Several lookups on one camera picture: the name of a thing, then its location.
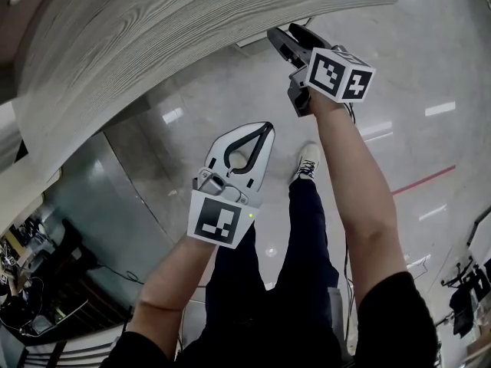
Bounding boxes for grey wooden desk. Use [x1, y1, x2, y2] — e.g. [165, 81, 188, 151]
[0, 0, 400, 186]

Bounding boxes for person's white shoe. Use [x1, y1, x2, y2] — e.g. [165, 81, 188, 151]
[292, 143, 321, 182]

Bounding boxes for person's dark trousers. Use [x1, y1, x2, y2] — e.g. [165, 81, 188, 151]
[178, 176, 343, 368]

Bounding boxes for red floor tape strip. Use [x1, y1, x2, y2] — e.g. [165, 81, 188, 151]
[390, 164, 457, 196]

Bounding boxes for person's left forearm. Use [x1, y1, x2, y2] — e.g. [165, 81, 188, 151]
[126, 235, 222, 354]

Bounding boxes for dark cluttered workbench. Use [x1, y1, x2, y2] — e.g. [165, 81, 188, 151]
[0, 205, 133, 360]

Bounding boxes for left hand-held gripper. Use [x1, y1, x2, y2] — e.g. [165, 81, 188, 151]
[186, 120, 277, 250]

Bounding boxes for white table with dark frame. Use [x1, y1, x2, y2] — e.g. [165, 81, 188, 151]
[466, 209, 491, 252]

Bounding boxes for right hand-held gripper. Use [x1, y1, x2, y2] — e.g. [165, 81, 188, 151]
[266, 22, 375, 119]

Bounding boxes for black office chair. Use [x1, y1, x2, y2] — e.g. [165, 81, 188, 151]
[440, 255, 491, 337]

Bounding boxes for person's right forearm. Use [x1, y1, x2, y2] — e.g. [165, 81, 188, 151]
[308, 97, 408, 306]

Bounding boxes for person's black t-shirt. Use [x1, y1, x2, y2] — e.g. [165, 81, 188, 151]
[101, 270, 438, 368]

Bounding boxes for grey wooden hutch shelf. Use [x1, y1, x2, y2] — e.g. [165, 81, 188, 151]
[0, 0, 70, 68]

